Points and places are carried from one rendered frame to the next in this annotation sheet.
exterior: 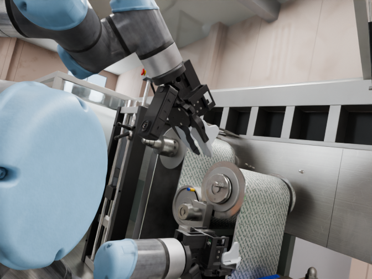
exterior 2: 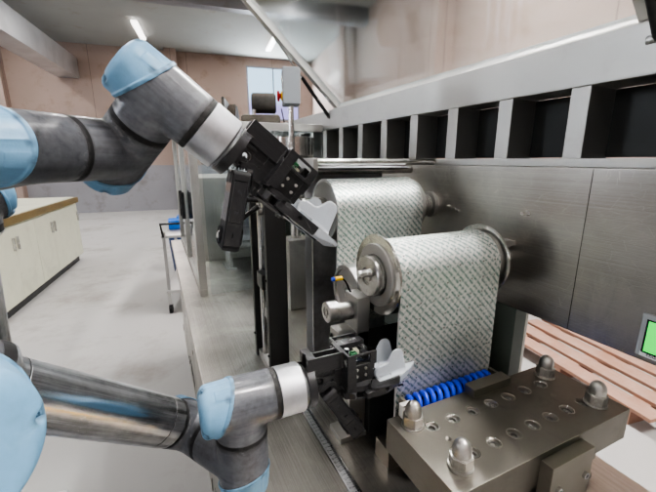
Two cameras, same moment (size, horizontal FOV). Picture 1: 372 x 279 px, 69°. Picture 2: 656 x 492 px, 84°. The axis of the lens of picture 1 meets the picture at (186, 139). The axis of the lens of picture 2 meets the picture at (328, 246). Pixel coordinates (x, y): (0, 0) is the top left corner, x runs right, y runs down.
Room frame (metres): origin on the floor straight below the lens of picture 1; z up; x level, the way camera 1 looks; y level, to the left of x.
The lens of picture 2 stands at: (0.07, -0.20, 1.45)
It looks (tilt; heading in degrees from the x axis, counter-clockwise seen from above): 13 degrees down; 15
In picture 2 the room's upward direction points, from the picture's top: straight up
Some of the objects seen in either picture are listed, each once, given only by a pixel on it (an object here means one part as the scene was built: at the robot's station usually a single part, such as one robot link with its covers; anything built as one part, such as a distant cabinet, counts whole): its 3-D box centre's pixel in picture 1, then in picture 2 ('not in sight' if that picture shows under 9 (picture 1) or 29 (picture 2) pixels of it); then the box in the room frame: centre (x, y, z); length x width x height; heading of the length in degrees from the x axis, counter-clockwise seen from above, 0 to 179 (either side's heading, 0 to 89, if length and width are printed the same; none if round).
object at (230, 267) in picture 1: (220, 266); (374, 383); (0.61, -0.13, 1.09); 0.09 x 0.05 x 0.02; 130
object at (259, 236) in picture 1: (258, 248); (447, 342); (0.74, -0.25, 1.11); 0.23 x 0.01 x 0.18; 131
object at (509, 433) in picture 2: not in sight; (509, 429); (0.67, -0.36, 1.00); 0.40 x 0.16 x 0.06; 131
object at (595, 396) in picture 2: not in sight; (596, 391); (0.74, -0.51, 1.05); 0.04 x 0.04 x 0.04
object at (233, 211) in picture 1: (221, 189); (377, 274); (0.70, -0.12, 1.25); 0.15 x 0.01 x 0.15; 41
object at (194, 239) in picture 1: (196, 252); (337, 371); (0.59, -0.07, 1.12); 0.12 x 0.08 x 0.09; 131
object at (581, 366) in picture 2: not in sight; (596, 360); (2.83, -1.43, 0.05); 1.21 x 0.83 x 0.11; 30
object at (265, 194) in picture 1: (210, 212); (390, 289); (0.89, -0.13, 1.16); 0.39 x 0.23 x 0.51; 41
